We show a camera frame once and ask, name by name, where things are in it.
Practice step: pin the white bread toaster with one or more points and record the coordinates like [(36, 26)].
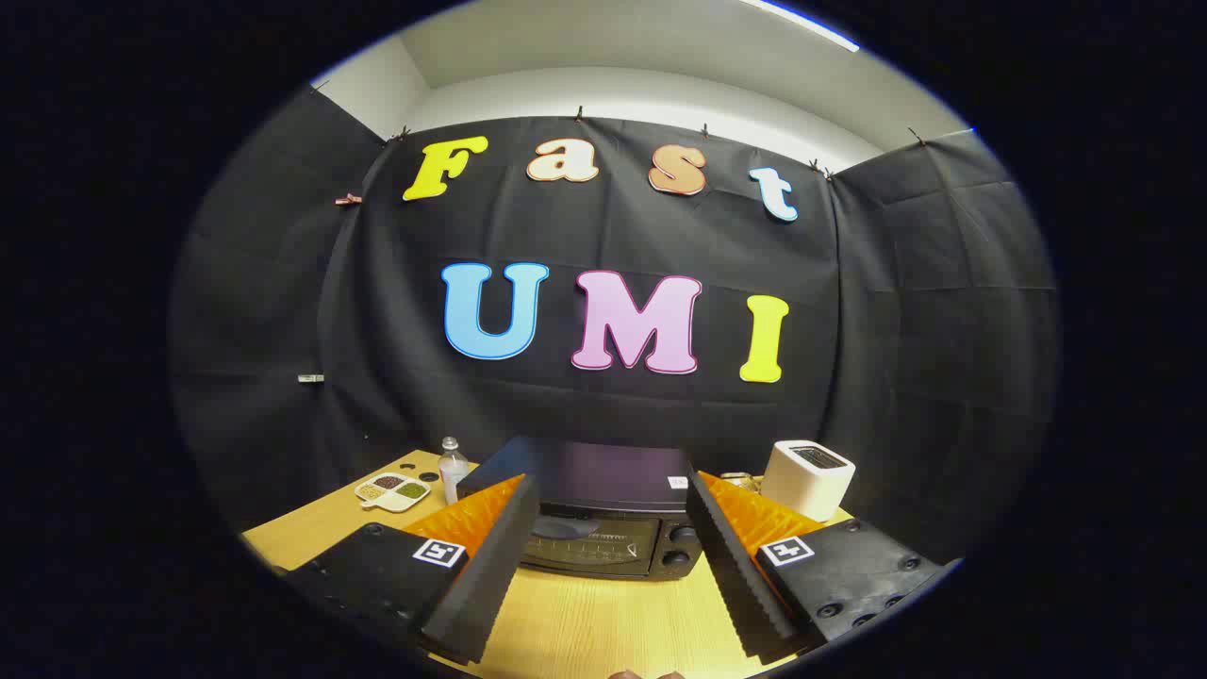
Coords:
[(801, 486)]

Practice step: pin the clear plastic bottle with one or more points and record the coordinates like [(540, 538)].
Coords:
[(453, 471)]

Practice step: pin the white divided dish of beans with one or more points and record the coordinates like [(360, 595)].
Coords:
[(391, 492)]

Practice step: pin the black toaster oven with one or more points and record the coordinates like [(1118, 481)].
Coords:
[(603, 471)]

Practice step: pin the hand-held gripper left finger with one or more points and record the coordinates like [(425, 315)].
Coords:
[(490, 575)]

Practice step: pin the black backdrop cloth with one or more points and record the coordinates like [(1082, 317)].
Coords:
[(613, 236)]

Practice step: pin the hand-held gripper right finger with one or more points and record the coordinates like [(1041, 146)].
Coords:
[(735, 575)]

